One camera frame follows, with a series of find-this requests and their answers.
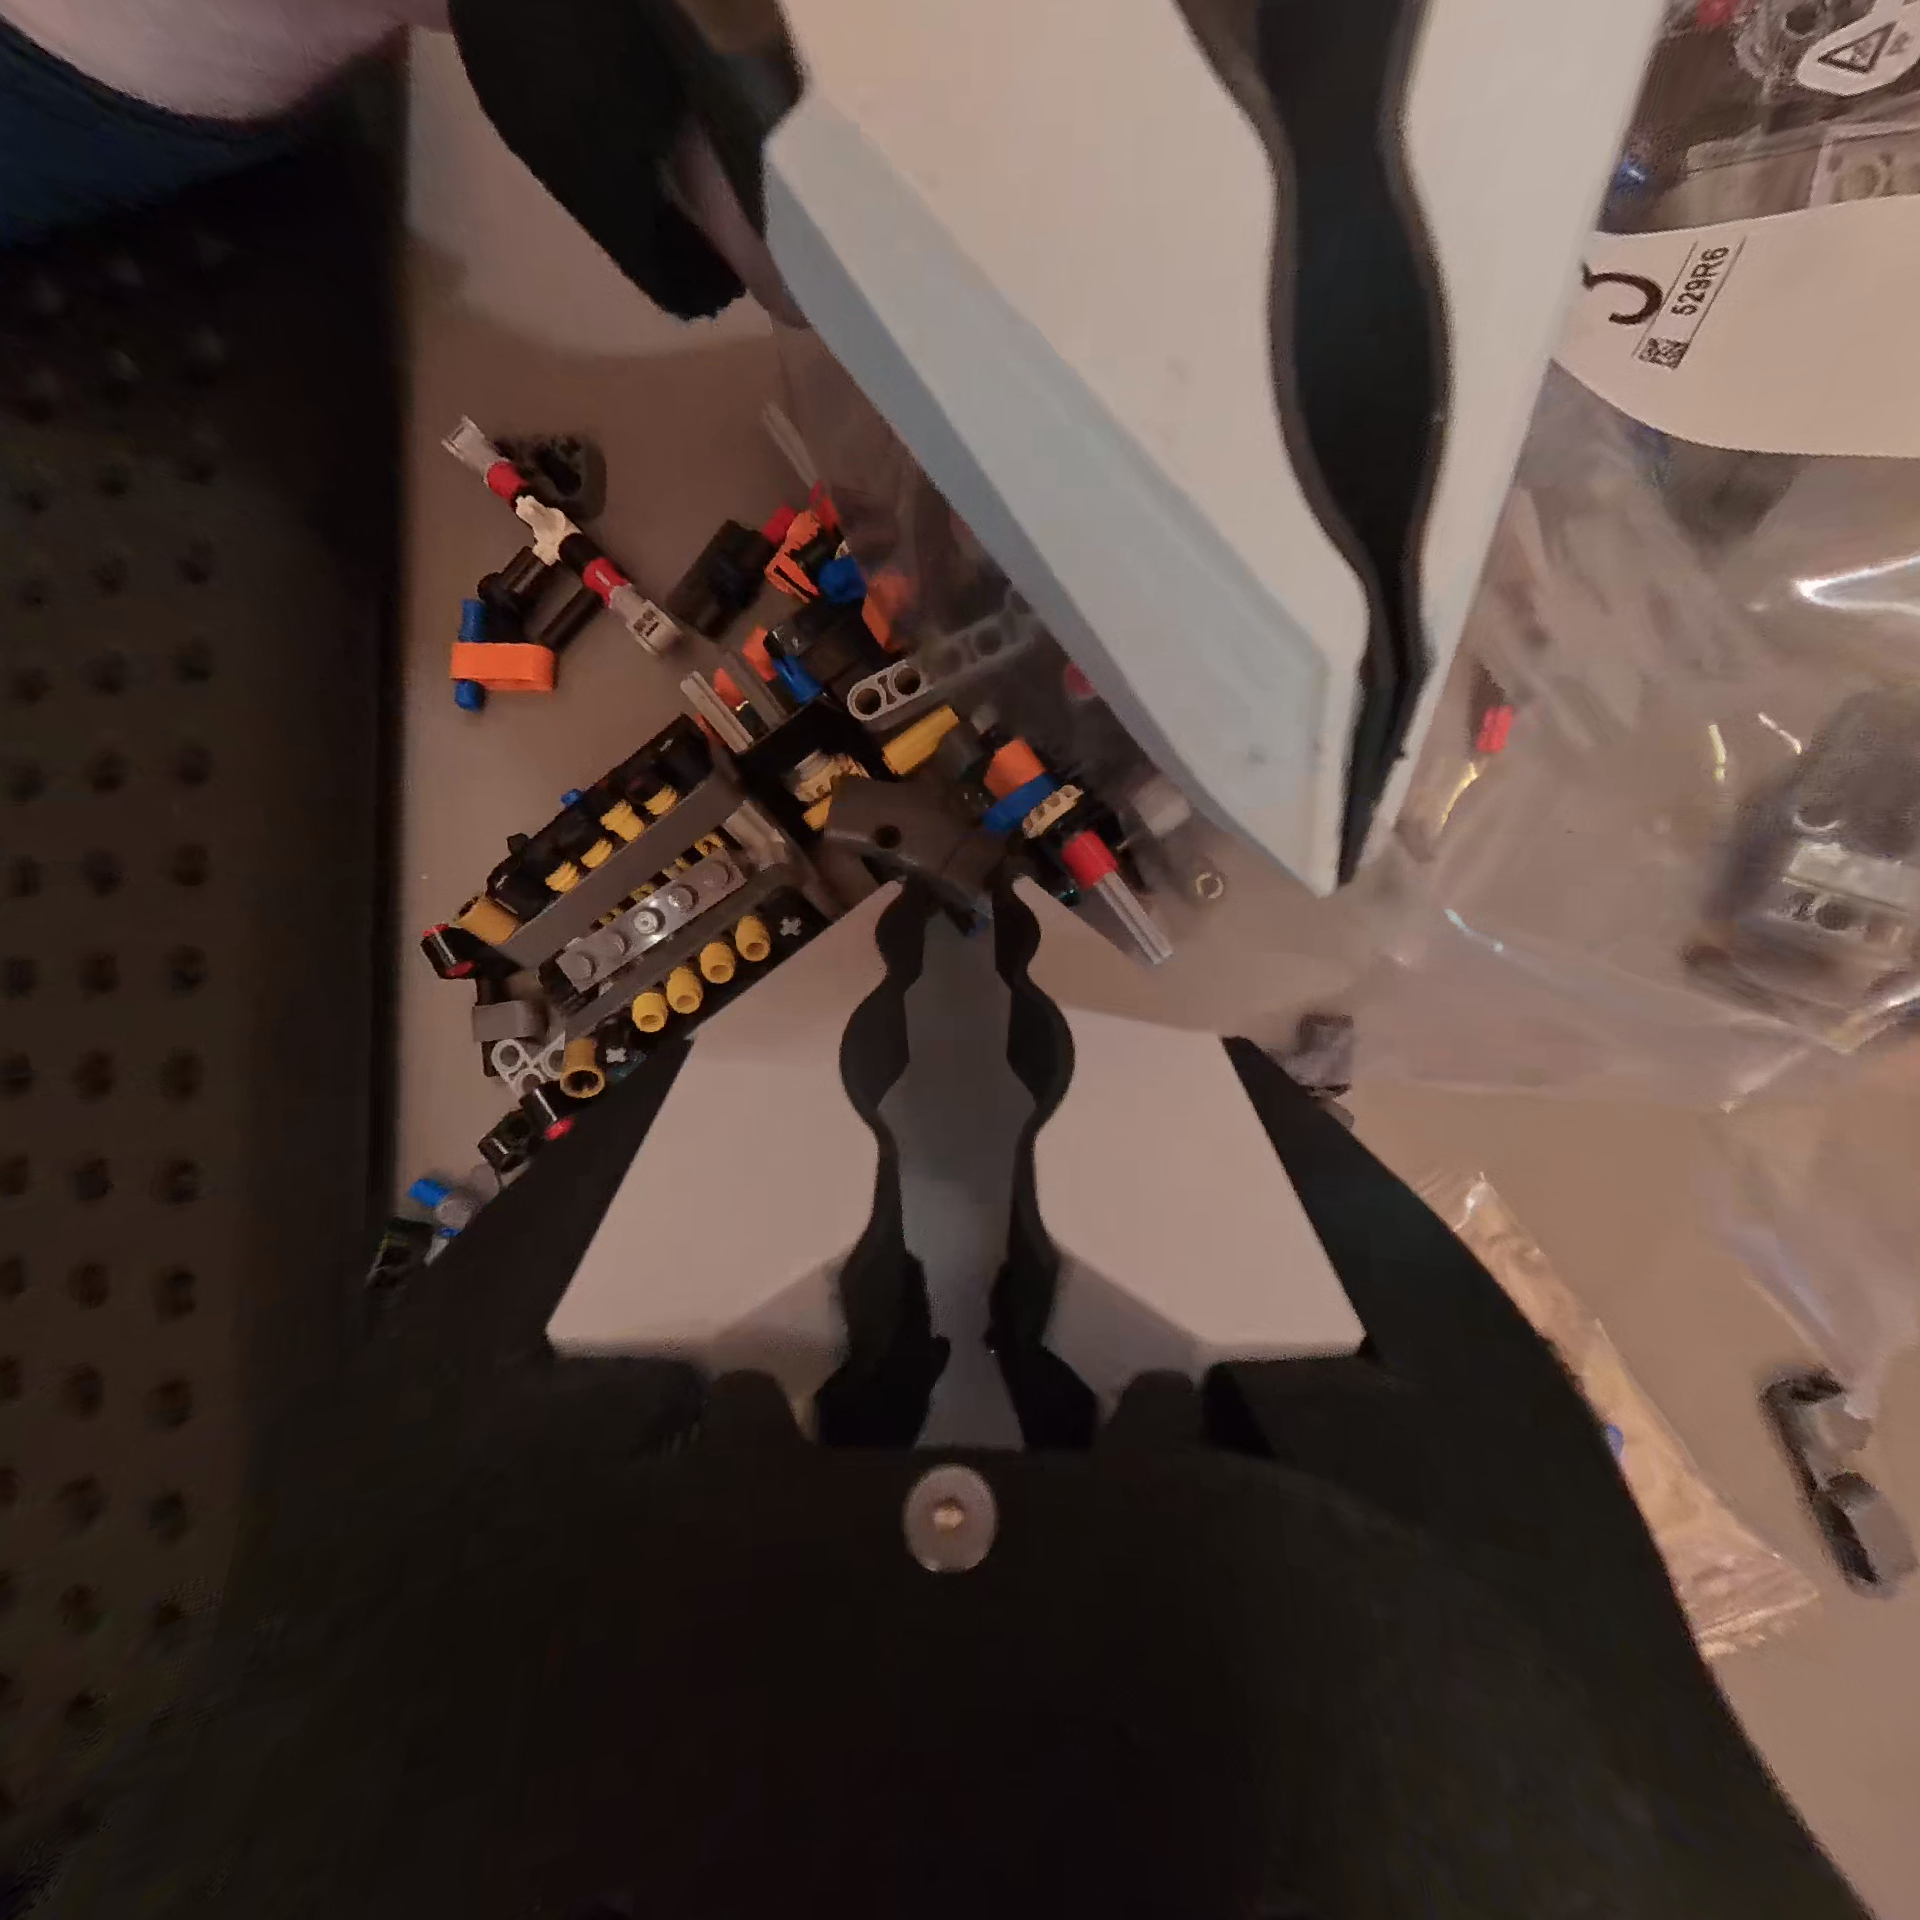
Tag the crumpled bag of lego pins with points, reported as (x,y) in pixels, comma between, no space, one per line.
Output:
(1621,1394)

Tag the person's left hand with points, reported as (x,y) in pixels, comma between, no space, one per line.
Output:
(724,196)

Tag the grey T-shaped lego beam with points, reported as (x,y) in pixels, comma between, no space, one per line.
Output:
(529,1060)

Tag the grey lego wedge blue pin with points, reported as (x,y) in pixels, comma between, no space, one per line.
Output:
(451,1204)

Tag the black lego brick red pin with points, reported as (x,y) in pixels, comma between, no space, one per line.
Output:
(727,579)

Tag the grey curved lego panel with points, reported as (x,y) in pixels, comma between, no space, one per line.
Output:
(1826,1477)

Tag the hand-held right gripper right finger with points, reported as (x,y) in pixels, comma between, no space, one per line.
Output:
(1203,1200)

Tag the clear bag grey lego pieces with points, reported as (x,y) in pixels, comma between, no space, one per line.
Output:
(1651,751)

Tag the black shiny lego piece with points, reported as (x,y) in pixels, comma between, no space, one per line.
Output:
(402,1252)

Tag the pile of loose lego pieces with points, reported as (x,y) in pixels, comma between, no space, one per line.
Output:
(931,703)

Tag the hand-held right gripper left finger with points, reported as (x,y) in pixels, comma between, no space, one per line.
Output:
(724,1200)

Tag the red black axle lego assembly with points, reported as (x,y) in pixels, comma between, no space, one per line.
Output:
(561,526)

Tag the person's left forearm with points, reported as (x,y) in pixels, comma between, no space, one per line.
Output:
(298,60)

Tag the orange lego beam blue pins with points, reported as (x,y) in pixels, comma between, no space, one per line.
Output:
(500,659)

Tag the black lego chassis assembly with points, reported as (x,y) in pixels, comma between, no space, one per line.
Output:
(629,901)

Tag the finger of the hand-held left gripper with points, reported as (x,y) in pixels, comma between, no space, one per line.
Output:
(1079,374)
(1534,179)

